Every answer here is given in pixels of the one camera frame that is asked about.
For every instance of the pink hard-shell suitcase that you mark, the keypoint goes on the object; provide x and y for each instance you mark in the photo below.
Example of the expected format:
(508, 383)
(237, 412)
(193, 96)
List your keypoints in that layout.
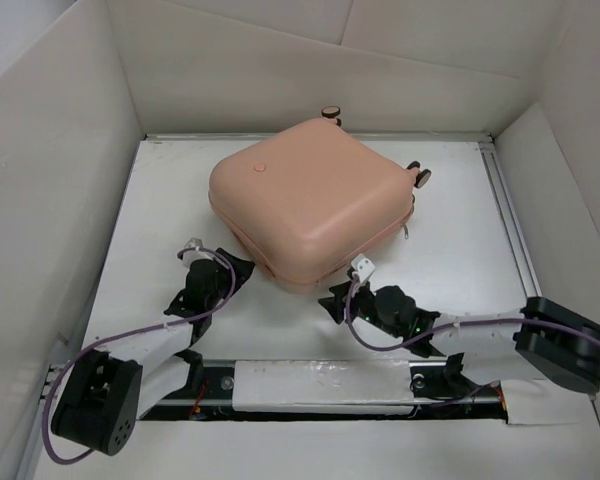
(308, 200)

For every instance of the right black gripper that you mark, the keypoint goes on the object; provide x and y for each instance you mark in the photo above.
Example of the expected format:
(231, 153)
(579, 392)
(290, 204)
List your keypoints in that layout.
(336, 301)

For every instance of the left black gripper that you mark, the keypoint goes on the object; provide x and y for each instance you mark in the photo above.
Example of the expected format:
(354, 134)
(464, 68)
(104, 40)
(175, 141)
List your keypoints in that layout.
(242, 271)

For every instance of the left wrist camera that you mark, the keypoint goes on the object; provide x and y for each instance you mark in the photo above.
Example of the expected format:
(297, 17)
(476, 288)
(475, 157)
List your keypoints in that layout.
(193, 250)

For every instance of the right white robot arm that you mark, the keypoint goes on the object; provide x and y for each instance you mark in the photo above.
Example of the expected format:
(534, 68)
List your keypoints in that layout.
(540, 341)

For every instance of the white padded base rail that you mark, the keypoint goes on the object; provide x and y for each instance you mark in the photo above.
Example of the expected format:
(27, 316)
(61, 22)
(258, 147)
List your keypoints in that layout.
(335, 387)

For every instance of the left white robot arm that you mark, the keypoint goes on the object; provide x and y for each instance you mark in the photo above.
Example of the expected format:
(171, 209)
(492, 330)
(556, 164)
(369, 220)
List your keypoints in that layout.
(96, 398)

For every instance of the aluminium frame rail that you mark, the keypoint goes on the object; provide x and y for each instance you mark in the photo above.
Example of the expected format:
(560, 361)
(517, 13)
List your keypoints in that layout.
(505, 207)

